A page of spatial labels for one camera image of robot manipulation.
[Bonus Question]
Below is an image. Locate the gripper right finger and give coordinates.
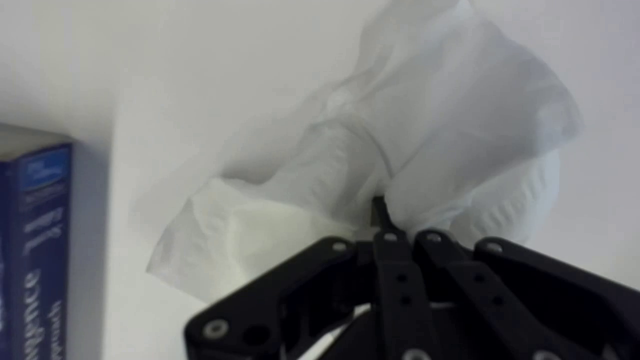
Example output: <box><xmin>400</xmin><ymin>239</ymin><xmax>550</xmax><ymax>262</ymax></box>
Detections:
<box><xmin>413</xmin><ymin>229</ymin><xmax>640</xmax><ymax>360</ymax></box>

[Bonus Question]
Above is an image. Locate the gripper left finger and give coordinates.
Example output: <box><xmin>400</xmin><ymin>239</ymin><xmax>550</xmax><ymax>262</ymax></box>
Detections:
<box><xmin>183</xmin><ymin>196</ymin><xmax>441</xmax><ymax>360</ymax></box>

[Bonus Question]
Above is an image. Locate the white napkin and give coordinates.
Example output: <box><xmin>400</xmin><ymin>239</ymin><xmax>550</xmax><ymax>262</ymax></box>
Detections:
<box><xmin>145</xmin><ymin>0</ymin><xmax>586</xmax><ymax>305</ymax></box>

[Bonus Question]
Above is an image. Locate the blue book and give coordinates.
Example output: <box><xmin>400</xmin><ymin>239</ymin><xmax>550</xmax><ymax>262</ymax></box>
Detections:
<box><xmin>0</xmin><ymin>122</ymin><xmax>75</xmax><ymax>360</ymax></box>

